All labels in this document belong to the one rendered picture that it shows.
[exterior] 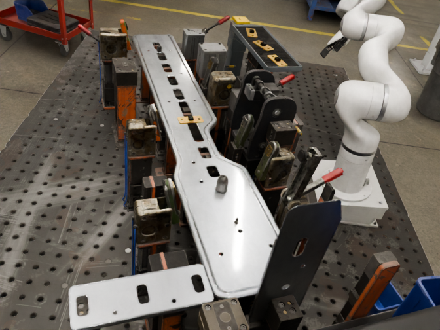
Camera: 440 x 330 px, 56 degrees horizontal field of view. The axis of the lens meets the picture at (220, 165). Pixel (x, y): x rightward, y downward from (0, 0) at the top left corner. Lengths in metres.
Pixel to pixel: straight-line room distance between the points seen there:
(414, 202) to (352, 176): 1.60
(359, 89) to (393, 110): 0.12
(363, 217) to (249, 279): 0.75
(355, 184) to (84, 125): 1.14
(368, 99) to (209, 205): 0.61
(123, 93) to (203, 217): 0.74
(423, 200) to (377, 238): 1.56
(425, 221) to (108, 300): 2.40
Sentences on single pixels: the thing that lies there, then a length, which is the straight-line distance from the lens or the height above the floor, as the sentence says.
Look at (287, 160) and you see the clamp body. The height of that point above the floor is 1.06.
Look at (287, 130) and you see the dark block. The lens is 1.22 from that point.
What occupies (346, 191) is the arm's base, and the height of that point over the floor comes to 0.81.
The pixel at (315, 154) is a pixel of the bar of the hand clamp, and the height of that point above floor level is 1.22.
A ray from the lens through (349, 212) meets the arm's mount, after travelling 1.58.
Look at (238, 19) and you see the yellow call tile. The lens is 1.83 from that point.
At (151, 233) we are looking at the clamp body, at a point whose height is 0.96.
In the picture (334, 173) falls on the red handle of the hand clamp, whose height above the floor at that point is 1.14.
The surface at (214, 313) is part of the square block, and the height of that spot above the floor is 1.06.
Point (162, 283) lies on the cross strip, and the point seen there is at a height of 1.00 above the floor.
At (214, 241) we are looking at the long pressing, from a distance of 1.01.
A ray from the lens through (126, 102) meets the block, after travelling 1.66.
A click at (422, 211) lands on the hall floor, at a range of 3.07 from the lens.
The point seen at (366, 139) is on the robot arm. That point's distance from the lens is 1.44.
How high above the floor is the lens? 1.77
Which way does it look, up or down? 39 degrees down
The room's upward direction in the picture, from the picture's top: 10 degrees clockwise
